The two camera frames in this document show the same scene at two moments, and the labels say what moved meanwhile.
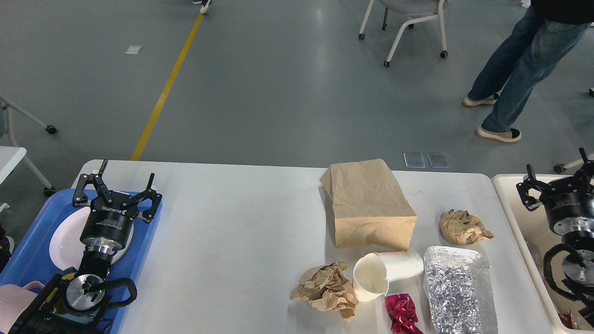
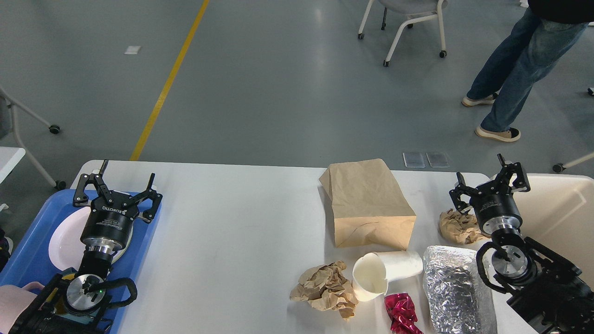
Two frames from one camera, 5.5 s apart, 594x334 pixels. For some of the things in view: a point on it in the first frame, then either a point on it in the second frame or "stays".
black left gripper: [108, 227] stays
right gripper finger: [530, 182] -> [461, 189]
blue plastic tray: [29, 259] stays
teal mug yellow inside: [55, 298] stays
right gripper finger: [588, 168] -> [520, 183]
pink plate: [66, 249] stays
